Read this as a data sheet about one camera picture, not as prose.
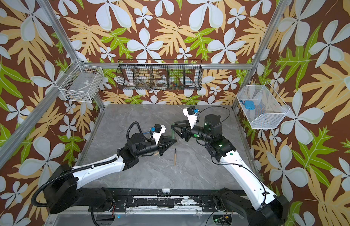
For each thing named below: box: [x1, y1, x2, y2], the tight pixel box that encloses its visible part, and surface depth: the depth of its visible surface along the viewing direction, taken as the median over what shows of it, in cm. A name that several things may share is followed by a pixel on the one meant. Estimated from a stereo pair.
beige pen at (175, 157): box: [174, 147, 177, 166], surface depth 93 cm
